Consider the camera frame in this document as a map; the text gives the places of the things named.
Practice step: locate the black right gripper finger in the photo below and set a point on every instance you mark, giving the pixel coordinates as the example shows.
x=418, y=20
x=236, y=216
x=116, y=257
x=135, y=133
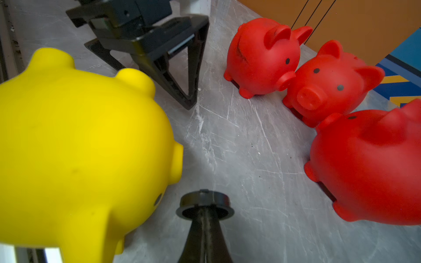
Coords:
x=205, y=241

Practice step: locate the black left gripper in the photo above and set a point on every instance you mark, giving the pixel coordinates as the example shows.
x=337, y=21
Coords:
x=170, y=53

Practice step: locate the black round bank plug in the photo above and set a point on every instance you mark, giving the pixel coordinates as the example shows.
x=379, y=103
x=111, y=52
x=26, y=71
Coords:
x=190, y=203

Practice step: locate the yellow piggy bank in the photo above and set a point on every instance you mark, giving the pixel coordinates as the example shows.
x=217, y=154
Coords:
x=85, y=158

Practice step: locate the red piggy bank left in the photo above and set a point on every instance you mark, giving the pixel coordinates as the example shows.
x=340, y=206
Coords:
x=263, y=56

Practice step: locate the red piggy bank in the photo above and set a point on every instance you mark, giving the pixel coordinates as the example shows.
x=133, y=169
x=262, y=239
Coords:
x=263, y=56
x=370, y=161
x=334, y=81

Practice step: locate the red piggy bank right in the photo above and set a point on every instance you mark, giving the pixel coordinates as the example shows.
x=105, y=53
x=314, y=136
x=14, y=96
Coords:
x=370, y=161

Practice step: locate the red piggy bank middle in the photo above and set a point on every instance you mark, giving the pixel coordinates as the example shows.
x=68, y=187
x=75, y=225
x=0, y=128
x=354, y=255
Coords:
x=334, y=81

